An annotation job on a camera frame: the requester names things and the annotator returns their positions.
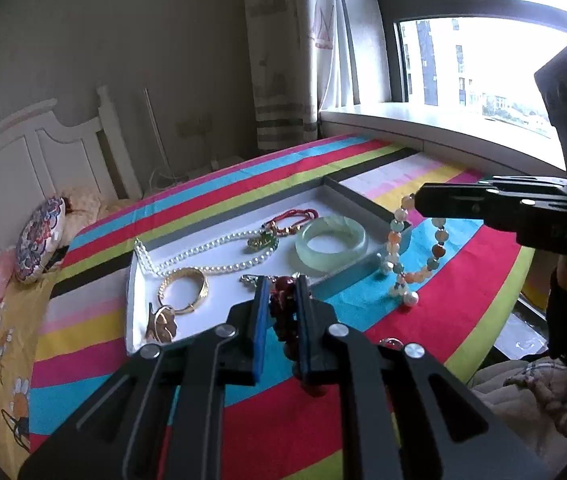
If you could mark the grey shallow tray box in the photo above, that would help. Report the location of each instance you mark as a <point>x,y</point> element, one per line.
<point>203,324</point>

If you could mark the white windowsill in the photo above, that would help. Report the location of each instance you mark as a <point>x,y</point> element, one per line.
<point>438,135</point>

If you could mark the patterned curtain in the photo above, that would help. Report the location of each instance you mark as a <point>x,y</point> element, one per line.
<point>278,60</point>

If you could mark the green jade bangle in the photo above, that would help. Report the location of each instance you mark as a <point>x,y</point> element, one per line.
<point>313,261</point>

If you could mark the gold bangle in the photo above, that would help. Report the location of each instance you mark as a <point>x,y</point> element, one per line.
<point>202,287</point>

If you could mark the white sailboat print curtain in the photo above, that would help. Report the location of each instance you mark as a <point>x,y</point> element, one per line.
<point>348,35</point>

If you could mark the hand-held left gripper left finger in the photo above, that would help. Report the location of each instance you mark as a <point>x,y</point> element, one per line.
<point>262,325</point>

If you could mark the dark framed window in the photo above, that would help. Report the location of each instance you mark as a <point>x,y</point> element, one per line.
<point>386,35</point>

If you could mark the small black object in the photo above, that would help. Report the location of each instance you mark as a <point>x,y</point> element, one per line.
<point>57,259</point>

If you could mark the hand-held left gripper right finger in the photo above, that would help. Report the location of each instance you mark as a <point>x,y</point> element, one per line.
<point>303,330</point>

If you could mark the small silver trinket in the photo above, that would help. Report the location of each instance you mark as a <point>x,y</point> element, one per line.
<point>391,344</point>

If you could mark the silver rhinestone brooch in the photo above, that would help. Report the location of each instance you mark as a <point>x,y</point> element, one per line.
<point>249,278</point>

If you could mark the person's plaid clothing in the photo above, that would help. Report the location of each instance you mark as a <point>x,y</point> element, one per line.
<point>538,395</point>

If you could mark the colourful striped cloth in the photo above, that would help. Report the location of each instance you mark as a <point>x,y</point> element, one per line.
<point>453,280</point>

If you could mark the white bed headboard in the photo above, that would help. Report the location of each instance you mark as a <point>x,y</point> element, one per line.
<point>23,160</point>

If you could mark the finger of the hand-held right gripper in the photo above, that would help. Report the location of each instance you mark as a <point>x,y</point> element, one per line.
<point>458,201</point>
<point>528,183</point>

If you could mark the thin white pole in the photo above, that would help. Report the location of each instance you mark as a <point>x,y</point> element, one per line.
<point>155,130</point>

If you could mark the pink floral pillow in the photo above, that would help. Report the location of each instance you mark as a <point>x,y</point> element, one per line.
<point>0,277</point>

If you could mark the beige crumpled blanket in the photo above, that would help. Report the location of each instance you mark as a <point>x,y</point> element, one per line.
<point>90,207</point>

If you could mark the round patterned cushion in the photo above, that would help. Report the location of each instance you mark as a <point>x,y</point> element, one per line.
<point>38,240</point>

